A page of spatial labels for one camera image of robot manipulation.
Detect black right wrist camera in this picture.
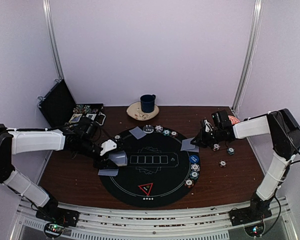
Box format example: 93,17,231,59
211,110,232,130

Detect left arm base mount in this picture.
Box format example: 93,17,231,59
35,208,80,239

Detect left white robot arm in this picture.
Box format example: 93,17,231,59
0,117,121,222

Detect round black poker mat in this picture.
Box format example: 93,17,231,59
100,127,201,208

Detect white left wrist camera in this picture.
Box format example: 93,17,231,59
99,139,117,156

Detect red triangle all-in marker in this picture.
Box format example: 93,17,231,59
138,182,153,196

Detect blue boxed card deck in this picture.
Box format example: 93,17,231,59
68,113,83,123

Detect blue small blind button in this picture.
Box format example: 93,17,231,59
188,155,200,164

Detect blue ten poker chip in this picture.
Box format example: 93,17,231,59
191,163,200,172

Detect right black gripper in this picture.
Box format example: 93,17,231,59
191,127,223,149

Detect red patterned small bowl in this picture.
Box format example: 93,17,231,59
228,115,240,125

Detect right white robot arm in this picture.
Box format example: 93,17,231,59
191,108,300,221

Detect green chips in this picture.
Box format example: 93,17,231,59
162,129,171,136

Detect green blue chip stack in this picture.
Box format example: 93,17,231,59
227,147,235,156

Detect white boxed card deck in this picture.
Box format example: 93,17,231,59
85,113,97,121

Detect dark blue mug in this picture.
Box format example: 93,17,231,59
140,94,156,113

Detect beige ceramic saucer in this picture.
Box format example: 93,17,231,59
126,101,160,121

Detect blue playing card deck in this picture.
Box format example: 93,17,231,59
108,151,128,167

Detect black poker set case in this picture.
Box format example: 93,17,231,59
37,79,106,127

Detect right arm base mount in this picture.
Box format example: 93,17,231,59
228,207,272,238

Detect green fifty poker chip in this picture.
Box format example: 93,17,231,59
189,170,199,180

